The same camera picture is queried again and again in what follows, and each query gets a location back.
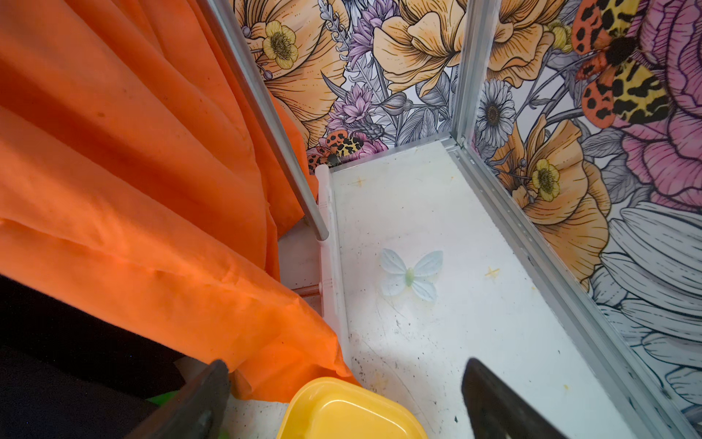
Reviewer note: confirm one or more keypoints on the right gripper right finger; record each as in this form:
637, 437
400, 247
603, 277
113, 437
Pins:
496, 411

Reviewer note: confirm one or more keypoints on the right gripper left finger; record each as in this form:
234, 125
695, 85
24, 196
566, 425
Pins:
196, 411

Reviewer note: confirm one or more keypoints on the orange shorts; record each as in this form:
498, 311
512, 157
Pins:
137, 187

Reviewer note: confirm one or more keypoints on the green plastic basket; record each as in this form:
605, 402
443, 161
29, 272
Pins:
164, 398

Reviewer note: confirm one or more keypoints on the black shorts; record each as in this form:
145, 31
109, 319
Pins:
66, 374

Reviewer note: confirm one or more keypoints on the yellow plastic tray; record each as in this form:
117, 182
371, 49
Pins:
331, 408

